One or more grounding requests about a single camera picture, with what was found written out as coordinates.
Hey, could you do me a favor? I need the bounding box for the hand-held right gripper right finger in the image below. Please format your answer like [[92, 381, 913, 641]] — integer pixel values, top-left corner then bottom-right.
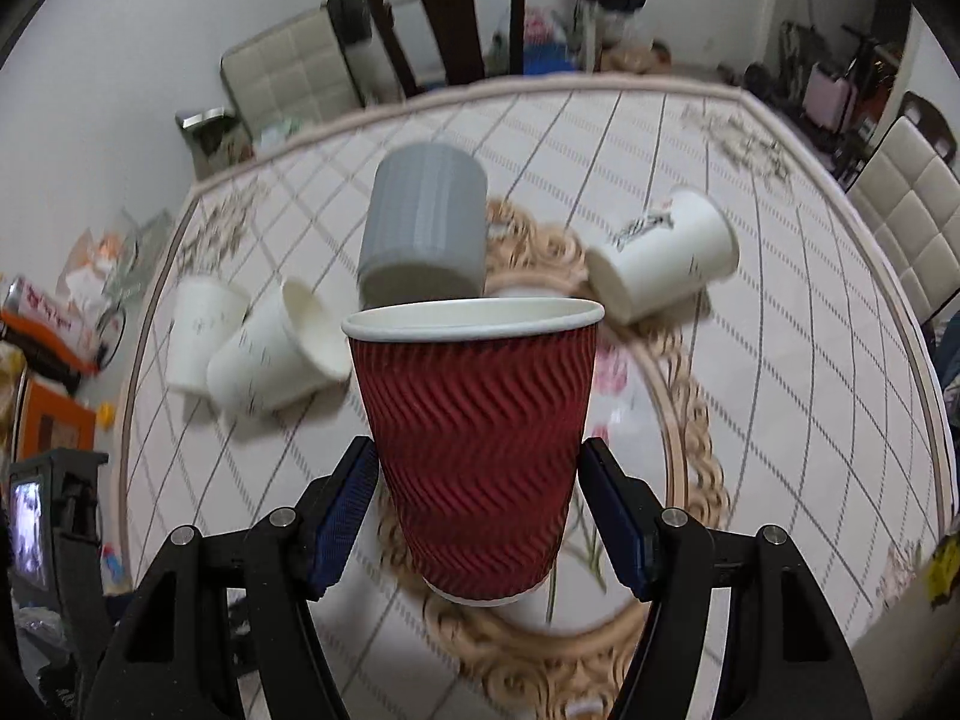
[[578, 437, 877, 720]]

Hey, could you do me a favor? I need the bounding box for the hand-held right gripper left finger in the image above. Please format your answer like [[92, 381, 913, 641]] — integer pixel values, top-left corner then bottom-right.
[[73, 436, 380, 720]]

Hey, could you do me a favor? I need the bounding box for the red ripple paper cup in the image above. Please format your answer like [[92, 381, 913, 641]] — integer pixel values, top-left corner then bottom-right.
[[341, 298, 605, 607]]

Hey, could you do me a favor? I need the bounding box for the white paper cup black print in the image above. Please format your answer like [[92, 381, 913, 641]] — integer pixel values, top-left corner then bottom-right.
[[584, 185, 740, 326]]

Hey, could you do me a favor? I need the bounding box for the grey ribbed cup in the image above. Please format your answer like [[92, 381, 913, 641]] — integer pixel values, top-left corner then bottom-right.
[[357, 143, 488, 310]]

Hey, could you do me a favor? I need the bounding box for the orange box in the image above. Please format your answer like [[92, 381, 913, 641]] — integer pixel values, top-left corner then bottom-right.
[[16, 379, 97, 462]]

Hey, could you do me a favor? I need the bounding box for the silver pedal bin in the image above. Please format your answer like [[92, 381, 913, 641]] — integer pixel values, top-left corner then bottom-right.
[[175, 106, 254, 181]]

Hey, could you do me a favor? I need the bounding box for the beige quilted chair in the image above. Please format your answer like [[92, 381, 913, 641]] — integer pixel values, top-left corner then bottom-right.
[[220, 9, 365, 142], [846, 115, 960, 331]]

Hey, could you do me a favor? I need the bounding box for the pink suitcase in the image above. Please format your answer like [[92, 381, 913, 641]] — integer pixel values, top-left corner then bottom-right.
[[804, 64, 860, 137]]

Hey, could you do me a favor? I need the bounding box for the dark wooden chair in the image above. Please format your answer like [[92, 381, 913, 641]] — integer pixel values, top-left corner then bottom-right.
[[364, 0, 527, 100]]

